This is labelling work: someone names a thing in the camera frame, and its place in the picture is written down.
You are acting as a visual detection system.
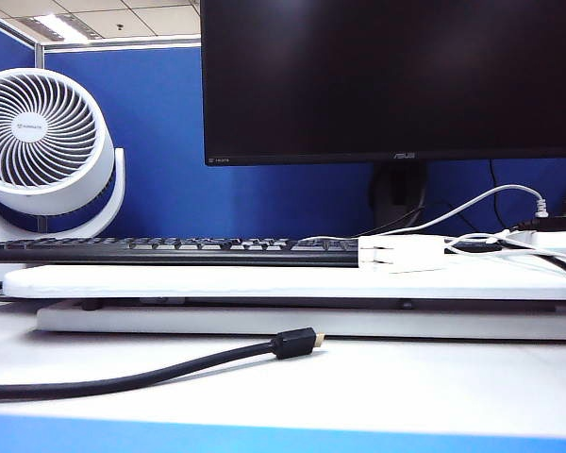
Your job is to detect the black computer monitor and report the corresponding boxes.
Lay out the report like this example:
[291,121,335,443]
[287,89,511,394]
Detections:
[200,0,566,167]

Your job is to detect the black HDMI cable gold plug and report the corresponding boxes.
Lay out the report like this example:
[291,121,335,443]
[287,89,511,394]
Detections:
[0,327,326,403]

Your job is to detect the white power strip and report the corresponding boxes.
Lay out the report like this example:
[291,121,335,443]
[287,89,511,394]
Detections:
[502,228,566,259]

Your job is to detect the white Type-C charging cable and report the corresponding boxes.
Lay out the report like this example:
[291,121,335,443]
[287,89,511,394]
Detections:
[442,229,566,261]

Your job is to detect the thin black cable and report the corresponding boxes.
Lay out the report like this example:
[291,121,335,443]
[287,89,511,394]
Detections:
[488,159,510,230]

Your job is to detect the white charger brick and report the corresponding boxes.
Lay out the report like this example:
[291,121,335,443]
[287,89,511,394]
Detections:
[357,234,447,274]

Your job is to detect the ceiling light panel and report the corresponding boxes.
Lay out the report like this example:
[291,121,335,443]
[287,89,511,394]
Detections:
[18,12,98,44]

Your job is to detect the black power plug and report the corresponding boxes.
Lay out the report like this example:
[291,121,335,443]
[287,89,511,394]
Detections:
[508,214,566,233]

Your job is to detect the black monitor cable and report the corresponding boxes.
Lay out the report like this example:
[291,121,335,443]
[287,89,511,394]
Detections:
[358,202,426,239]

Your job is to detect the dark mouse pad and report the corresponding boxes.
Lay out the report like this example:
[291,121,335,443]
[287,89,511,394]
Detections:
[450,238,504,252]

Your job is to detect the white round desk fan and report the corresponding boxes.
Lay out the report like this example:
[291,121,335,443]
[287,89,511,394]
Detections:
[0,67,125,243]

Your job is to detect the black monitor stand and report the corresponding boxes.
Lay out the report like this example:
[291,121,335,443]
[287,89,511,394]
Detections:
[368,161,428,232]

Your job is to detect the thick white foam board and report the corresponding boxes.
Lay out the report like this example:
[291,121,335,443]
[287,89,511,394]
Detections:
[2,254,566,301]

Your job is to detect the silver partition frame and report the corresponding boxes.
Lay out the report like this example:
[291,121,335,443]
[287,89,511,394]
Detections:
[0,8,203,70]

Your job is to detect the white cable with grey plug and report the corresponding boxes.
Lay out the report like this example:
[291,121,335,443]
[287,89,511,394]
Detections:
[301,183,548,243]

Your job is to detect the black computer keyboard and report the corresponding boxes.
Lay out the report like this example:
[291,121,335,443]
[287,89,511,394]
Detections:
[0,235,360,268]

